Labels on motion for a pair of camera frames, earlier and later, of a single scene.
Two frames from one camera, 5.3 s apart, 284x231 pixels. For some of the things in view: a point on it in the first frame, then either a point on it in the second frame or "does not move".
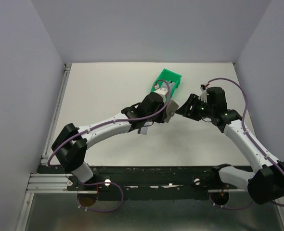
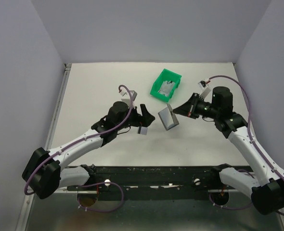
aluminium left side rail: x=45 y=158 does not move
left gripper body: x=159 y=119 to x=134 y=119
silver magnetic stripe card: x=142 y=130 does not move
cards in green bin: x=171 y=85 does not move
